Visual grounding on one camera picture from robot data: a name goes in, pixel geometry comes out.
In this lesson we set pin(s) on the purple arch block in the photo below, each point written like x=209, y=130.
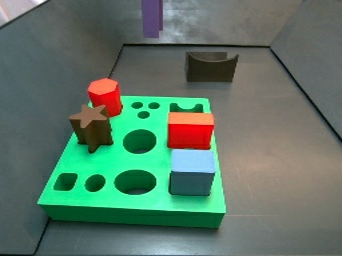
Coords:
x=153, y=17

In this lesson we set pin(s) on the blue cube block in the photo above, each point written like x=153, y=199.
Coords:
x=193, y=172

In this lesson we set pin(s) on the green shape sorter board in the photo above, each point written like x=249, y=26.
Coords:
x=119, y=184

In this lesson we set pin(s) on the brown star block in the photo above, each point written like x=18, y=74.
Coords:
x=91, y=127

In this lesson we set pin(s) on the red square block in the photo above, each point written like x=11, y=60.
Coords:
x=190, y=130

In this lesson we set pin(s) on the red octagonal prism block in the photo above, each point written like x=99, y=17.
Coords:
x=104, y=93

